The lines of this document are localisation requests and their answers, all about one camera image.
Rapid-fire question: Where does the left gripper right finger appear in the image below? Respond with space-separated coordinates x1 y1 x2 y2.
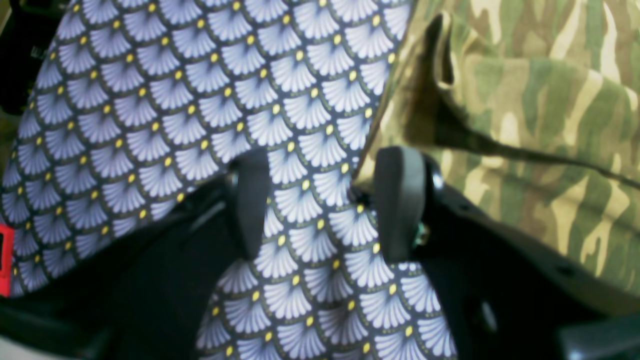
374 146 640 360

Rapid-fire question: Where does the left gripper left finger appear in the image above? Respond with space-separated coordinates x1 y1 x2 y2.
1 149 272 360

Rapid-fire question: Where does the camouflage T-shirt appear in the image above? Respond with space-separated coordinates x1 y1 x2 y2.
352 0 640 294

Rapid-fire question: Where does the red black table clamp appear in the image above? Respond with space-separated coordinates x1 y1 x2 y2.
0 224 15 298

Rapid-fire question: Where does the fan-patterned purple tablecloth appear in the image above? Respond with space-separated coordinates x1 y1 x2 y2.
1 0 457 360

